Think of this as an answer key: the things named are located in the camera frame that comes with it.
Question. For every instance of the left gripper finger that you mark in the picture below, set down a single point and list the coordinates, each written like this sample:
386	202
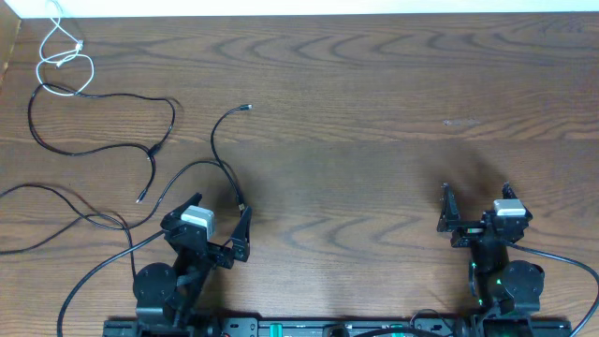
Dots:
174	218
241	235

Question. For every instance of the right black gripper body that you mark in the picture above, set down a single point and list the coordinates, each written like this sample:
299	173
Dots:
469	234

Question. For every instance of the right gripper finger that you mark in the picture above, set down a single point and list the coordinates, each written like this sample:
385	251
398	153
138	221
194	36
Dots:
508	192
450	216

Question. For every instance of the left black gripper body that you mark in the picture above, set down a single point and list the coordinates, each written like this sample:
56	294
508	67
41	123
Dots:
226	259

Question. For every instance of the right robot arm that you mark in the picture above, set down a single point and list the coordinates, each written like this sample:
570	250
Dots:
508	291

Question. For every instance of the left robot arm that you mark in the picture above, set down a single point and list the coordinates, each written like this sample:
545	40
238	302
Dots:
167	295

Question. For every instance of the cardboard panel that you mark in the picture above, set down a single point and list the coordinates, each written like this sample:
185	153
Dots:
10	24

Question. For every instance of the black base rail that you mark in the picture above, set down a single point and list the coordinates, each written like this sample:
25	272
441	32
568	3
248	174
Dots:
254	327

